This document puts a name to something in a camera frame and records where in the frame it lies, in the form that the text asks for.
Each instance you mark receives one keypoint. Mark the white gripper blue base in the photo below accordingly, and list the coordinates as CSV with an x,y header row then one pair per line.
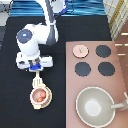
x,y
37,64

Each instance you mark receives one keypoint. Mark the cream round plate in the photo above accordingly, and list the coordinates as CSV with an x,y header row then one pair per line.
x,y
47,103

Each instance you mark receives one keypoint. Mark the pink pot lid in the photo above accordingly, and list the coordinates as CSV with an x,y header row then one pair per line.
x,y
80,51

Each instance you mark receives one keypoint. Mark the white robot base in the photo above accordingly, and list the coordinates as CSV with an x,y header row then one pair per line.
x,y
54,6

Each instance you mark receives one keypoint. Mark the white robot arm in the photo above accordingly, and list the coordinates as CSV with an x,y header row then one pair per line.
x,y
31,36

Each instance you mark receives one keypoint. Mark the black table mat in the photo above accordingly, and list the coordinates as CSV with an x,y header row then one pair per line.
x,y
16,110

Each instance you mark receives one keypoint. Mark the blue striped cloth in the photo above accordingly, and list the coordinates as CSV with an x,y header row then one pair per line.
x,y
74,8

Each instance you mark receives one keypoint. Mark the pink toy stove counter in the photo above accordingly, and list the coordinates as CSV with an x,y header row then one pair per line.
x,y
114,84

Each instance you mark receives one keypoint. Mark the black burner disc back right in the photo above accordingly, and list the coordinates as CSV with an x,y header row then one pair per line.
x,y
103,51

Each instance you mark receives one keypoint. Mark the grey sink bowl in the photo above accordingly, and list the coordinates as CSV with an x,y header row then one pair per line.
x,y
93,106

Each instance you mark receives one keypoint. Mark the black burner disc front right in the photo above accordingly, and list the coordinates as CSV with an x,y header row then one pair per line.
x,y
106,69

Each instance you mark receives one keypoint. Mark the grey faucet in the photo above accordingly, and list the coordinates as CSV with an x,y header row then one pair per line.
x,y
123,105

